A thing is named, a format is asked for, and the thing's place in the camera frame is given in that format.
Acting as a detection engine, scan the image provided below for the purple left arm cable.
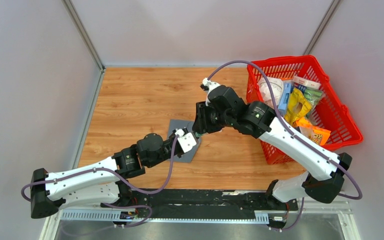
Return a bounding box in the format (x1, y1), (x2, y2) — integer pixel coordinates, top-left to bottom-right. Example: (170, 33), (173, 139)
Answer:
(21, 134), (180, 229)

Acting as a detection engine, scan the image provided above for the red plastic shopping basket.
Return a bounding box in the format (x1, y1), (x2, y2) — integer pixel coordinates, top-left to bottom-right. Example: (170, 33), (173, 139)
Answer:
(246, 55), (364, 165)

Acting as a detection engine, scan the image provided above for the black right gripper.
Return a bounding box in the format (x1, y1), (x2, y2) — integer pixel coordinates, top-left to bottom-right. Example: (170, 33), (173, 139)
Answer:
(192, 100), (234, 134)

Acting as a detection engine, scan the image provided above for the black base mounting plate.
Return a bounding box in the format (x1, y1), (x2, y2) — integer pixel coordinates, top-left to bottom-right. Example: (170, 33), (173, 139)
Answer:
(99, 188), (300, 220)

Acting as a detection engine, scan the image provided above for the white red carton box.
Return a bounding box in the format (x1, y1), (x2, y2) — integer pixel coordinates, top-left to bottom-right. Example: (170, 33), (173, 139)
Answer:
(292, 75), (321, 90)

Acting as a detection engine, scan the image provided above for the grey-blue paper envelope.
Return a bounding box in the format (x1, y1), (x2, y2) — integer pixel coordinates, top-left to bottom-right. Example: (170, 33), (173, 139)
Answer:
(167, 119), (202, 163)

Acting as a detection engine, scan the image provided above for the green snack packet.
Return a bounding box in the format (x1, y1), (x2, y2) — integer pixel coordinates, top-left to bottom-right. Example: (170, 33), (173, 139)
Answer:
(303, 88), (325, 109)

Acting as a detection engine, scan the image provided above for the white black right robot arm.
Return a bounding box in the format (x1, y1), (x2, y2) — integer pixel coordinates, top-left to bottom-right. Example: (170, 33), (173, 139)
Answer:
(192, 82), (352, 210)

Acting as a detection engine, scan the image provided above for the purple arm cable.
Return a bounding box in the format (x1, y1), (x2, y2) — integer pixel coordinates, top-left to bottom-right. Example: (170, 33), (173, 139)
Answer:
(206, 60), (363, 232)
(21, 134), (180, 229)

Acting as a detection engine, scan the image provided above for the blue box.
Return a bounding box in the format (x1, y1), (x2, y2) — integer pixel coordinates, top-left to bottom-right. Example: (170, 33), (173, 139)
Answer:
(277, 79), (293, 117)

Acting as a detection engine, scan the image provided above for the orange snack bag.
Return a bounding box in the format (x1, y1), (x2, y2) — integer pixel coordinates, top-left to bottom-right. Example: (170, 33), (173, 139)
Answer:
(294, 117), (331, 146)

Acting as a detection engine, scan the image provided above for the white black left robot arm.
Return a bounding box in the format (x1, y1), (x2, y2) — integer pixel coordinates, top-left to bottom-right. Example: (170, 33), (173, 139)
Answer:
(21, 129), (199, 219)

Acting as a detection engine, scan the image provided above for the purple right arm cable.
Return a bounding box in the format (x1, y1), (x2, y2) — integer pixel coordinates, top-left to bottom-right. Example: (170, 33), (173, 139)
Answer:
(206, 60), (363, 232)

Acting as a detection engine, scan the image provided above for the white crumpled plastic bag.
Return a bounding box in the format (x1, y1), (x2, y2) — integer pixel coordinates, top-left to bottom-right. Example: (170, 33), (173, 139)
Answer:
(257, 76), (285, 109)

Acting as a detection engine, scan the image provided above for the yellow Lays chips bag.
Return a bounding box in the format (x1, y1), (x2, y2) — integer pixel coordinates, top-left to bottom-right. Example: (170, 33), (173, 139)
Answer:
(284, 88), (313, 125)

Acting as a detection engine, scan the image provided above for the aluminium frame rail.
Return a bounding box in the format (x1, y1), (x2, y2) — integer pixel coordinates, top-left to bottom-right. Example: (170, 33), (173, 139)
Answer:
(39, 200), (361, 240)

